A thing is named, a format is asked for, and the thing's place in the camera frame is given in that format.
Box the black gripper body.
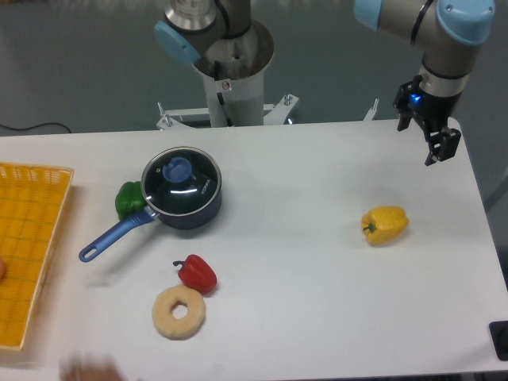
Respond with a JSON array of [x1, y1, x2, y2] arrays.
[[393, 75, 460, 134]]

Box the glass lid with blue knob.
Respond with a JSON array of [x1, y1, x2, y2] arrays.
[[141, 147, 221, 217]]

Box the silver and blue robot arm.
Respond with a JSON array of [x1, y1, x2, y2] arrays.
[[154, 1, 495, 165]]

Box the yellow bell pepper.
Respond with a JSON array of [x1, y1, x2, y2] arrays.
[[361, 206, 409, 246]]

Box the black device at table edge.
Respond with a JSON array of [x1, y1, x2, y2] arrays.
[[489, 321, 508, 361]]

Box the dark blue saucepan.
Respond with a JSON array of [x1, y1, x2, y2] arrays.
[[79, 146, 222, 263]]

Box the red bell pepper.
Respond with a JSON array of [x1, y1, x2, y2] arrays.
[[172, 254, 217, 294]]

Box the green bell pepper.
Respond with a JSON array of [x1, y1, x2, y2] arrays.
[[114, 181, 147, 221]]

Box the beige donut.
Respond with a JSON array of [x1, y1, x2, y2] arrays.
[[152, 285, 206, 340]]

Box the yellow woven basket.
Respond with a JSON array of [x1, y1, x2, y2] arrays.
[[1, 162, 74, 351]]

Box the white metal base frame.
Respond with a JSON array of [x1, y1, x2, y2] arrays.
[[155, 93, 380, 130]]

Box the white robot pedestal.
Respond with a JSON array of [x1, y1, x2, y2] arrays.
[[194, 21, 274, 127]]

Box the black cable on pedestal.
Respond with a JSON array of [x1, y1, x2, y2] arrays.
[[213, 60, 233, 128]]

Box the black cable on floor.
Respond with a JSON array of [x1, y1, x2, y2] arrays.
[[0, 122, 73, 133]]

